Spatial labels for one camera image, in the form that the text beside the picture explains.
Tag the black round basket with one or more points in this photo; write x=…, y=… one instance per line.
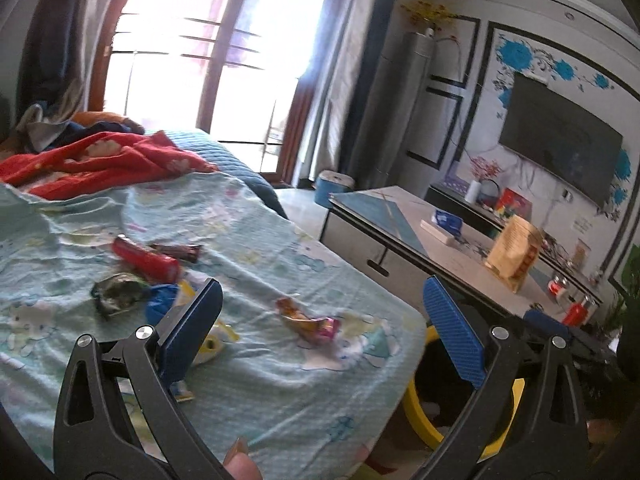
x=490, y=192

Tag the marble top coffee table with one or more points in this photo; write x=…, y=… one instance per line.
x=395, y=220

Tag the wall socket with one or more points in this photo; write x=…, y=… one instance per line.
x=566, y=193

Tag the yellow artificial flowers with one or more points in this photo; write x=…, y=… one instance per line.
x=430, y=12

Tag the grey cloth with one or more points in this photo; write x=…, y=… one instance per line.
x=42, y=127

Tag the cartoon printed bed sheet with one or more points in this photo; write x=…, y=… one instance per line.
x=275, y=240

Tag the blue tissue packet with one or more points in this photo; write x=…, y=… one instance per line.
x=448, y=221

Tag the small yellow blue wrapper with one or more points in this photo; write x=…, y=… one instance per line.
x=182, y=392

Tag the red gift box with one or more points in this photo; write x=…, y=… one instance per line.
x=515, y=205

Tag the green potted plant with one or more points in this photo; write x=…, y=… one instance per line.
x=627, y=285

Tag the blue quilted bed cover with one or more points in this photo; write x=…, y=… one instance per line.
x=225, y=165

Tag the red printed blanket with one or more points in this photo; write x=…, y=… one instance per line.
x=110, y=160

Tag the grey standing air conditioner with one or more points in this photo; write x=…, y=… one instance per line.
x=400, y=110

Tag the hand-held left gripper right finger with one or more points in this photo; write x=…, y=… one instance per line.
x=452, y=325

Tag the beige curtain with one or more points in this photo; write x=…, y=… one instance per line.
x=340, y=85
x=100, y=10

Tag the orange pink wrapper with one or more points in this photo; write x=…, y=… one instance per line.
x=307, y=322

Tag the kraft paper bag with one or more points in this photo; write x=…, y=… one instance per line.
x=515, y=255

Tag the black television cabinet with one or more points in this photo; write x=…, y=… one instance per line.
x=550, y=255

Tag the white vase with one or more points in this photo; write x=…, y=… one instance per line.
x=473, y=192

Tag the person's left hand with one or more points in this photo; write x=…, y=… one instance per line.
x=245, y=462

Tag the brown framed glass door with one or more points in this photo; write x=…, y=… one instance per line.
x=225, y=60

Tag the dark blue curtain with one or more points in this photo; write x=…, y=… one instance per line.
x=381, y=20
x=50, y=70

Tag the yellow rimmed black bin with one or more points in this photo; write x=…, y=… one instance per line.
x=417, y=400

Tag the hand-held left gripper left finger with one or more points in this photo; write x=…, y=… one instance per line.
x=192, y=325

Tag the orange pillow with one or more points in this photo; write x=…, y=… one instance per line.
x=107, y=121

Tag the red bottle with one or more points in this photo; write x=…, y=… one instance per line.
x=575, y=312

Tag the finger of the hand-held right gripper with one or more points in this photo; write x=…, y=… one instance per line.
x=545, y=321

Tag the black wall television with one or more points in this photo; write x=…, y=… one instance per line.
x=560, y=135

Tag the dark brown wrapper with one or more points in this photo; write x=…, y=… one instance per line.
x=177, y=251

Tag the white flat box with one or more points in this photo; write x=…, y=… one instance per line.
x=436, y=232

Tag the blue white plastic bucket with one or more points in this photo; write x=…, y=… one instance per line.
x=334, y=189

